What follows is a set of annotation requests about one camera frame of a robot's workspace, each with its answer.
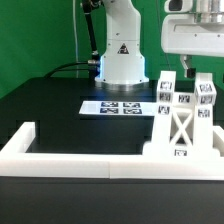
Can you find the white tagged cube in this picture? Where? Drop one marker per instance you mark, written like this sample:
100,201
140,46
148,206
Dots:
205,93
165,91

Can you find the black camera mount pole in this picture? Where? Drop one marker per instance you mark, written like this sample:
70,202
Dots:
88,6

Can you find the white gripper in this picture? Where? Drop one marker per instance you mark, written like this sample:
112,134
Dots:
193,27

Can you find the white chair back part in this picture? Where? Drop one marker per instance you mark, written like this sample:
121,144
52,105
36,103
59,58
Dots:
183,120

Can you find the white U-shaped fence frame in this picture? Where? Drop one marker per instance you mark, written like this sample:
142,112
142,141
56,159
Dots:
16,161

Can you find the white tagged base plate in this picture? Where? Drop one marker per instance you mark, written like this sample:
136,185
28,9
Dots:
117,108

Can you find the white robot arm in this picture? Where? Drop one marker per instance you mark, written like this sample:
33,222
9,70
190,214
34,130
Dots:
122,66

